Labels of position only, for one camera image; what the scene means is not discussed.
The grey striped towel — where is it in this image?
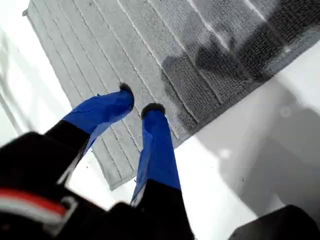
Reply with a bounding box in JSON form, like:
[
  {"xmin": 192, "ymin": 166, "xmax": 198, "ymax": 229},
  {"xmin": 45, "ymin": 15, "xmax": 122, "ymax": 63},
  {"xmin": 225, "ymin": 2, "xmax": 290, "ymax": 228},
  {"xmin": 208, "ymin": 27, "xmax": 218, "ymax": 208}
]
[{"xmin": 22, "ymin": 0, "xmax": 320, "ymax": 191}]

